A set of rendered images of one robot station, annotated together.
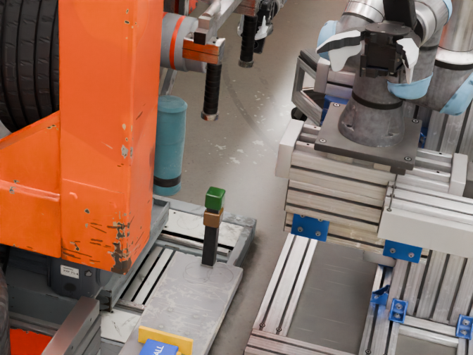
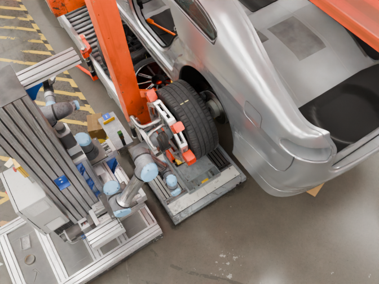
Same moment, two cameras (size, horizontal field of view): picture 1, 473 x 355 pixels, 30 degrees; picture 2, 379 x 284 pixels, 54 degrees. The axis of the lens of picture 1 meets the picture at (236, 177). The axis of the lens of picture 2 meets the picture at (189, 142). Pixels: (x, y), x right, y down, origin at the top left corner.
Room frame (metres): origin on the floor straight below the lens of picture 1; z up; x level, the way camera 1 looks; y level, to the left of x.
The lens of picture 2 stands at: (3.55, -0.69, 3.38)
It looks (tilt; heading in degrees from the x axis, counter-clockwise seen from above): 58 degrees down; 140
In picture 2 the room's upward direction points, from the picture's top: 6 degrees counter-clockwise
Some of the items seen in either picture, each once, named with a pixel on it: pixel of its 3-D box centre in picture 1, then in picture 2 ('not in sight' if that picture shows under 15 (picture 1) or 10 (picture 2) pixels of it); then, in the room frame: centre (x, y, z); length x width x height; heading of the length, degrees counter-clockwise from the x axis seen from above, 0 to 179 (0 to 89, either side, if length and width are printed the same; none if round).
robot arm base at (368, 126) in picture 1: (374, 111); (88, 149); (1.81, -0.29, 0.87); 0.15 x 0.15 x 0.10
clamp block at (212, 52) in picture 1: (203, 47); (134, 123); (1.92, 0.11, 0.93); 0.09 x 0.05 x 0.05; 78
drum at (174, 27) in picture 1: (172, 41); (160, 134); (2.12, 0.21, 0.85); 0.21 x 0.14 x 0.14; 78
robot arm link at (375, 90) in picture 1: (386, 65); (82, 142); (1.80, -0.30, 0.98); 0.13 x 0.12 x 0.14; 64
